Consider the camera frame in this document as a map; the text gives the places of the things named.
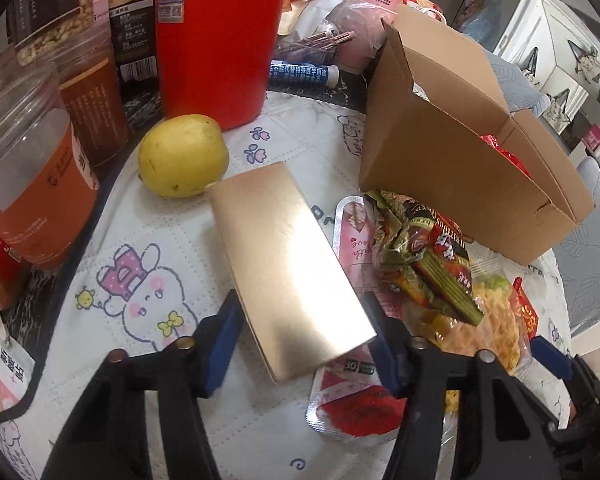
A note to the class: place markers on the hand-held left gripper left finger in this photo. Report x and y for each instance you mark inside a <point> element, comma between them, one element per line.
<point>225,350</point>

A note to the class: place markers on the clear bag of pink sticks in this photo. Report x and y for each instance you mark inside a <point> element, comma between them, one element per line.
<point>330,30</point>

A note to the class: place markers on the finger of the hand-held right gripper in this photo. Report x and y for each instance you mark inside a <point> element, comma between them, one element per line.
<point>550,360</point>

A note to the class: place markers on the black printed pouch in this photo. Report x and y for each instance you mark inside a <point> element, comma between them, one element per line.
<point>130,35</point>

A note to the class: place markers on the red canister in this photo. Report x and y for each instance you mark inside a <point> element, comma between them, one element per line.
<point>215,50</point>

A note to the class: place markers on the brown cardboard box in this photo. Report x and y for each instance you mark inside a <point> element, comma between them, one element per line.
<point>455,200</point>

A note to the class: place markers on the grey leaf-print covered chair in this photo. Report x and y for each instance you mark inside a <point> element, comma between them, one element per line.
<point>595,260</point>
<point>520,90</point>

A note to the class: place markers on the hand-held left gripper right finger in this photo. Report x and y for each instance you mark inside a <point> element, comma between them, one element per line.
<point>385,355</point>

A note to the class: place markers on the wide canvas tote bag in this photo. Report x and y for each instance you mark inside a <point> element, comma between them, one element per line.
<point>565,110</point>

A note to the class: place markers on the white orange sachet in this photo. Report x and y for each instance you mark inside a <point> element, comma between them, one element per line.
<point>5,375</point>

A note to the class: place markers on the high hanging canvas bag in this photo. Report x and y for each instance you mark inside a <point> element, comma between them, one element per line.
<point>585,62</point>

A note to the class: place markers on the green red crinkled snack packet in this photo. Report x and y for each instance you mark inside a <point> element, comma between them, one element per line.
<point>430,255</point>

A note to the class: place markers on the wide clear jar orange label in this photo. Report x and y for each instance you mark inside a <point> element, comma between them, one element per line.
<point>35,200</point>

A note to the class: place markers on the narrow canvas tote bag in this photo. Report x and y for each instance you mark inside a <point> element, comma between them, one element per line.
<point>531,62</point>

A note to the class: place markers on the tall jar dark brown label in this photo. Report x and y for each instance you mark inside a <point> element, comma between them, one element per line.
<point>50,20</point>

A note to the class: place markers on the jar with brown orange label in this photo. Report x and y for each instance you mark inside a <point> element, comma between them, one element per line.
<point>95,110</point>

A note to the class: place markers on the clear waffle packet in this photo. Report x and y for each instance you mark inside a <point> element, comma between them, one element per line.
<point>495,320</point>

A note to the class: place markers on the red white snack packet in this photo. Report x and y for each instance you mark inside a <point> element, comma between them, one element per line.
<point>526,310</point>

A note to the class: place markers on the pink triangular snack packet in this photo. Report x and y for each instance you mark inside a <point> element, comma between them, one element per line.
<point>352,410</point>

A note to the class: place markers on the white quilted printed tablecloth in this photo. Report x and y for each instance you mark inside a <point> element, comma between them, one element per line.
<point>180,235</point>

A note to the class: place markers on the blue tube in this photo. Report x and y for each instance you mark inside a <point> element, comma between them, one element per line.
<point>300,74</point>

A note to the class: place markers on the yellow round fruit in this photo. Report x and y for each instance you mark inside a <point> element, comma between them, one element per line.
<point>182,155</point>

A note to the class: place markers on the shiny gold box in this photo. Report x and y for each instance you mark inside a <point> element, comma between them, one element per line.
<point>285,260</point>

